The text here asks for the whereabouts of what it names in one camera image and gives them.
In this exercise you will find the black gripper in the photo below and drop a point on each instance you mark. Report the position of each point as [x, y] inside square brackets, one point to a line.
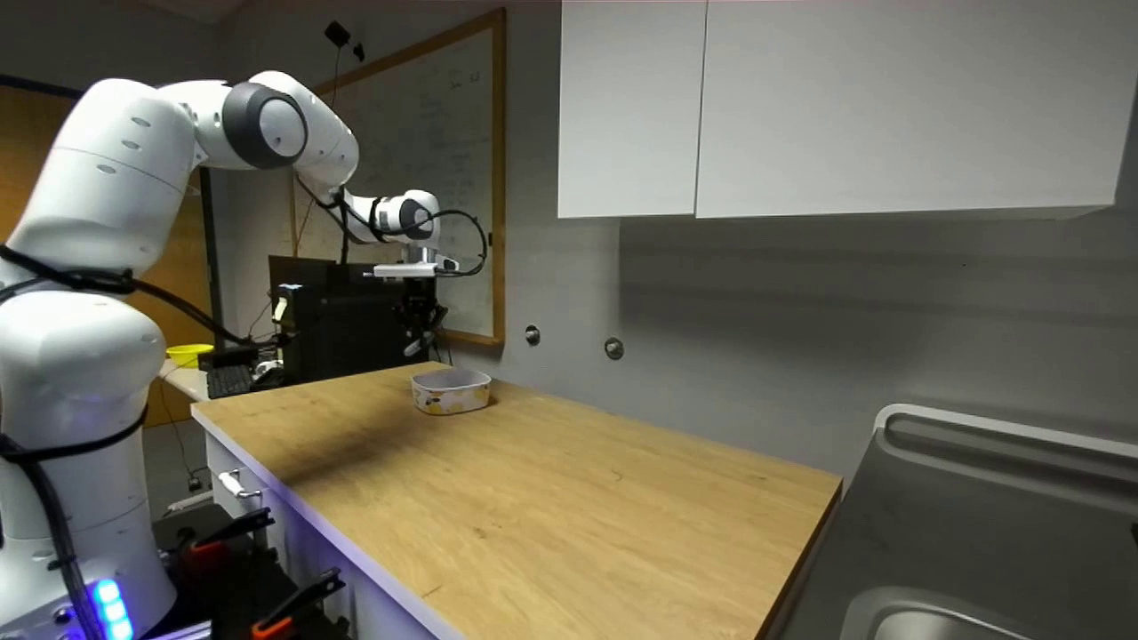
[429, 304]

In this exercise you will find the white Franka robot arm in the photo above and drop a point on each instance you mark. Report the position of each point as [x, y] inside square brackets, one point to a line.
[82, 356]

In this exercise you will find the white round bowl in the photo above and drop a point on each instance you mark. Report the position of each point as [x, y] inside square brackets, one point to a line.
[450, 393]

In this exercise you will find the black box device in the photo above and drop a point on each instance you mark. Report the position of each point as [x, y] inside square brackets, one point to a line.
[342, 324]

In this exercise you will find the wood framed whiteboard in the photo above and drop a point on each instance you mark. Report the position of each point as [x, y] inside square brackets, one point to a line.
[468, 156]

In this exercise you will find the yellow small object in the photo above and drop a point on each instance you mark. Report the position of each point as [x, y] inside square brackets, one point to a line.
[189, 354]

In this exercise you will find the wooden door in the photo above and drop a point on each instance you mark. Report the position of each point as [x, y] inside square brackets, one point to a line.
[184, 287]

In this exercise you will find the narrow white cabinet door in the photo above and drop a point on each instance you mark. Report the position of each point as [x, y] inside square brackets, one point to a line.
[628, 109]

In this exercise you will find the wide white cabinet door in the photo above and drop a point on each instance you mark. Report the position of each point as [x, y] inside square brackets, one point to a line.
[911, 109]

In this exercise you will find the stainless steel sink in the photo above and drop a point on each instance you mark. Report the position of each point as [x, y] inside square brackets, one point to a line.
[981, 534]

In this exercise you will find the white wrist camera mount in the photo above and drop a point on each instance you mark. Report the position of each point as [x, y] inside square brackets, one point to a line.
[412, 272]

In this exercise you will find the round metal wall knob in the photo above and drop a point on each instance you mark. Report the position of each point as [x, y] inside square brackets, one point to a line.
[531, 336]
[611, 349]

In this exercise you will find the small black ceiling camera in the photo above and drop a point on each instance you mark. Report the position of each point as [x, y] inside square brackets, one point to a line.
[342, 38]

